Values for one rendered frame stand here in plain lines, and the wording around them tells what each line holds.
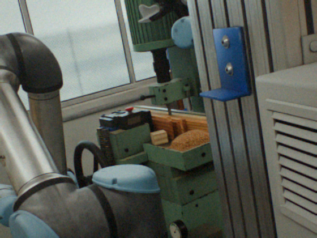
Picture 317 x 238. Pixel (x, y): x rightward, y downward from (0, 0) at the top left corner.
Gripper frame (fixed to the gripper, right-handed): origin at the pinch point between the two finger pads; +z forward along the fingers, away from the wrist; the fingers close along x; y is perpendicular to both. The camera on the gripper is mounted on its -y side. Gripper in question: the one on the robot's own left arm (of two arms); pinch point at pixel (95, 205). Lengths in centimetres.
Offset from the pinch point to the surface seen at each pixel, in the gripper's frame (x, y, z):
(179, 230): 17.5, -0.3, 20.4
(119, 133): -6.8, -23.1, 4.7
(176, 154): 12.8, -21.9, 15.1
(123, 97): -140, -43, 74
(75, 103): -146, -31, 45
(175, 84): -9, -45, 23
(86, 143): -10.1, -17.1, -4.1
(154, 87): -11.8, -41.9, 16.2
